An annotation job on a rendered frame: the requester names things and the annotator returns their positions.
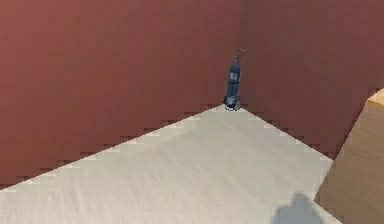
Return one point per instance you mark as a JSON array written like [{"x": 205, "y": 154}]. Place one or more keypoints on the light wooden cabinet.
[{"x": 360, "y": 166}]

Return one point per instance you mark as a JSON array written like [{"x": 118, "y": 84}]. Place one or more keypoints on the dark blue upright vacuum cleaner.
[{"x": 234, "y": 80}]

